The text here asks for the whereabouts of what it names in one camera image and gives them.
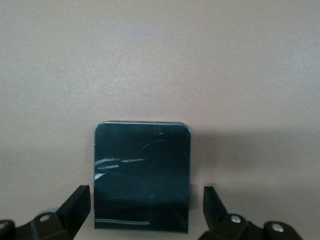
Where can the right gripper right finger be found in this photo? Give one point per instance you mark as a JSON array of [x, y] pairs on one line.
[[215, 215]]

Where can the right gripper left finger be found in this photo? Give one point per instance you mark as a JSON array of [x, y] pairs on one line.
[[72, 212]]

